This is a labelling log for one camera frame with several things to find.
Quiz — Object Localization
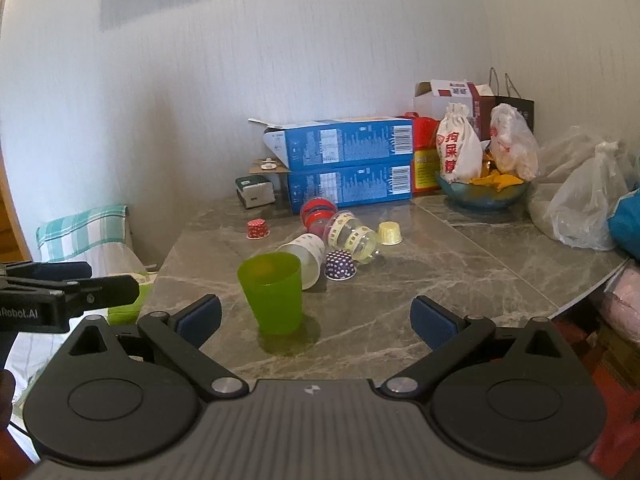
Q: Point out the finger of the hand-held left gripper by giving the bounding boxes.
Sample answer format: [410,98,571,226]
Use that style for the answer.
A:
[60,275,141,309]
[0,261,93,282]

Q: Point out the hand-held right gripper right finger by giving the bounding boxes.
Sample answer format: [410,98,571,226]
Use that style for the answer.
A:
[377,296,582,404]

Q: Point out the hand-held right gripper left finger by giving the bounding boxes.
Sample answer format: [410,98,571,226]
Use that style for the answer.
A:
[61,294,250,404]

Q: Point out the white translucent plastic cup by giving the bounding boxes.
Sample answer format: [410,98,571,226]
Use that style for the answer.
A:
[276,233,327,291]

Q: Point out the green plastic cup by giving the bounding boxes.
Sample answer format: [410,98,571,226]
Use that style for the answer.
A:
[237,253,305,336]

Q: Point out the clear cup with yellow pattern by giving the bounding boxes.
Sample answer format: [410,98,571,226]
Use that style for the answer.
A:
[324,211,381,265]

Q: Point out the green plaid chair cushion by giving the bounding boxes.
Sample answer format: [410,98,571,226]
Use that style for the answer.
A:
[34,204,161,281]

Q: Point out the yellow cupcake liner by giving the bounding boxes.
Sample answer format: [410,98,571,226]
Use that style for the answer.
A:
[377,221,404,246]

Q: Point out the purple polka dot cupcake liner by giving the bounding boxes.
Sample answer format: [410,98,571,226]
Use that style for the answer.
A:
[324,249,358,281]

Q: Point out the blue glass bowl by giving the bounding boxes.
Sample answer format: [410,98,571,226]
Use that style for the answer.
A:
[434,169,532,211]

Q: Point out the small green and white device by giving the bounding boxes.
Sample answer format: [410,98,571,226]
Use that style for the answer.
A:
[234,176,277,210]

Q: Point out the yellow snack packets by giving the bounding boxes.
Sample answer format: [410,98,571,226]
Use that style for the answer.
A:
[469,152,522,194]

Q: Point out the blue cardboard box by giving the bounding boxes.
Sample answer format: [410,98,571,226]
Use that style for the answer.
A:
[287,163,414,215]
[248,116,415,171]

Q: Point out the red canister with yellow label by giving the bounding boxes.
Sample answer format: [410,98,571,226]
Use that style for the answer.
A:
[399,109,444,196]

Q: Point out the brown card with white parts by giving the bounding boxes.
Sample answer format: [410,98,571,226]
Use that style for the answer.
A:
[249,158,292,176]

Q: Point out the white cloth bag red print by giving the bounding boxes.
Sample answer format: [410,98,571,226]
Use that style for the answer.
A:
[435,102,484,185]

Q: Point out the pink cloth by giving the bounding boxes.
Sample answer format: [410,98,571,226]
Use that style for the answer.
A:
[599,264,640,343]

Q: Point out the clear plastic bag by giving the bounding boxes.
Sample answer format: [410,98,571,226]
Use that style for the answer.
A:
[527,126,637,252]

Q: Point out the white plastic bag red print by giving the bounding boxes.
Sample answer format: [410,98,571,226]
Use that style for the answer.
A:
[488,103,541,182]

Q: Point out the blue cloth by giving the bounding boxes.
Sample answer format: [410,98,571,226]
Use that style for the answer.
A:
[607,192,640,262]

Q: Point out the white and red cardboard box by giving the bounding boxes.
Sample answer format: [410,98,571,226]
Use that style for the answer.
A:
[412,79,497,123]

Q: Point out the dark paper gift bag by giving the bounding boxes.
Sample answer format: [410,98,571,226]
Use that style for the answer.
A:
[473,66,535,141]

